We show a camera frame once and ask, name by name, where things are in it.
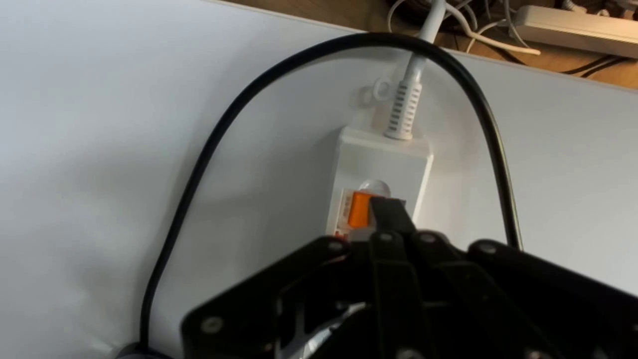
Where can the beige power strip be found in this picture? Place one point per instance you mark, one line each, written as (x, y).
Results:
(579, 30)

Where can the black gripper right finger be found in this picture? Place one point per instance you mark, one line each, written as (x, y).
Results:
(505, 306)

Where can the white power strip orange switch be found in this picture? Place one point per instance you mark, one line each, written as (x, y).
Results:
(379, 166)

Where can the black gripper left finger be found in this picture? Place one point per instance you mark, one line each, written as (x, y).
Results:
(299, 306)

